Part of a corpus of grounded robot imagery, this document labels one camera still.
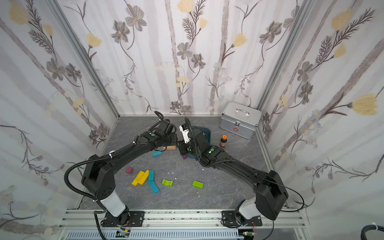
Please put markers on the green arch block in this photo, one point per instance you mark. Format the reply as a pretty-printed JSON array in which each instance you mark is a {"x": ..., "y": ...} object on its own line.
[{"x": 167, "y": 183}]

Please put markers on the orange cap brown bottle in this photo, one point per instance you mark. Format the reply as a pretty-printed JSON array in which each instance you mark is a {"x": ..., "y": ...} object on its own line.
[{"x": 223, "y": 141}]

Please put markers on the green flat block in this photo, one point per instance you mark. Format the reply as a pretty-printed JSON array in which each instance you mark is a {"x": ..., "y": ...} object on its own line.
[{"x": 198, "y": 185}]

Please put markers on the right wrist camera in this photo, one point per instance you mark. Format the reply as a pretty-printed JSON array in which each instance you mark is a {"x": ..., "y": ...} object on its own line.
[{"x": 185, "y": 131}]

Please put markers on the upright teal block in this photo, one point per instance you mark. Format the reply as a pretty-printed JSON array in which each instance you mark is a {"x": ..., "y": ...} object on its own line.
[{"x": 151, "y": 175}]

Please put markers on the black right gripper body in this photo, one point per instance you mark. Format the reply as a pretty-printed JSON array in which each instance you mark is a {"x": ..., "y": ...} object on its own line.
[{"x": 184, "y": 145}]

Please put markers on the long teal block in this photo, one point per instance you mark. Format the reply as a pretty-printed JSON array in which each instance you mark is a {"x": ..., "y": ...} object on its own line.
[{"x": 153, "y": 186}]

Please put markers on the long yellow block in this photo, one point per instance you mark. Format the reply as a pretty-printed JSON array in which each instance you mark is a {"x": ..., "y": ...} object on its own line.
[{"x": 144, "y": 177}]

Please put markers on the silver metal case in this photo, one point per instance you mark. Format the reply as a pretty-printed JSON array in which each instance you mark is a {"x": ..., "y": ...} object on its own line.
[{"x": 240, "y": 120}]

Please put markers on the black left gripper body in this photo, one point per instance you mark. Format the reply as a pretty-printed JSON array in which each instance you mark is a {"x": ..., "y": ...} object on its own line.
[{"x": 169, "y": 138}]

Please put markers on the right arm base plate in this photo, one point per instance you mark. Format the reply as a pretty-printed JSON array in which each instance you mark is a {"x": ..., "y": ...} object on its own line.
[{"x": 232, "y": 219}]

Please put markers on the maroon block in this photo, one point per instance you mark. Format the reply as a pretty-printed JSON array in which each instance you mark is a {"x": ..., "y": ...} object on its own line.
[{"x": 129, "y": 170}]

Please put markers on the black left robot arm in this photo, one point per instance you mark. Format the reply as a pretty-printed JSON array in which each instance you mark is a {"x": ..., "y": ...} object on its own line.
[{"x": 99, "y": 175}]

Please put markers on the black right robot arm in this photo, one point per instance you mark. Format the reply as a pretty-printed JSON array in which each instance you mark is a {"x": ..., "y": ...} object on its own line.
[{"x": 270, "y": 193}]

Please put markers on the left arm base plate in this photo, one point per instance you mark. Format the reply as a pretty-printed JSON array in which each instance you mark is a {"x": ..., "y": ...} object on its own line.
[{"x": 132, "y": 218}]

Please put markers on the aluminium rail frame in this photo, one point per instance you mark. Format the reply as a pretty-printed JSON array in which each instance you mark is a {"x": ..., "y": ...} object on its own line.
[{"x": 182, "y": 225}]

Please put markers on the small teal block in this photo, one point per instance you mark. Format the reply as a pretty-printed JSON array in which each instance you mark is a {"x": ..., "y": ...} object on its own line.
[{"x": 156, "y": 154}]

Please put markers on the teal plastic bin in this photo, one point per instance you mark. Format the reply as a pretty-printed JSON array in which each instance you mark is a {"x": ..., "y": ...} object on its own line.
[{"x": 205, "y": 131}]

